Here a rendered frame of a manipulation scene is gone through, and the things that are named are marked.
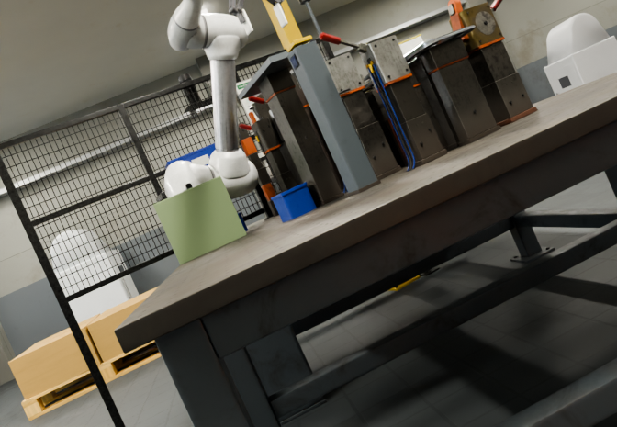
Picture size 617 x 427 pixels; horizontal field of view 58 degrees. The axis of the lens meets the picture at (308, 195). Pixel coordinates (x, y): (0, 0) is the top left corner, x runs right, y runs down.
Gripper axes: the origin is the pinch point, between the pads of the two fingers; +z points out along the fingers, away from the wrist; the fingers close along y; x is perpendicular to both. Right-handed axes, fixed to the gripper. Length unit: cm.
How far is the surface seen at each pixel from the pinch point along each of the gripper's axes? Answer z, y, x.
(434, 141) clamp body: 53, 12, -31
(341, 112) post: 34.8, -2.6, -17.7
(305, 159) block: 41.8, -1.5, 7.7
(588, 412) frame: 107, -26, -71
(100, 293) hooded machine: 71, 76, 619
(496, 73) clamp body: 42, 42, -38
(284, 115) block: 26.3, -1.5, 8.3
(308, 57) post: 17.2, -5.0, -17.0
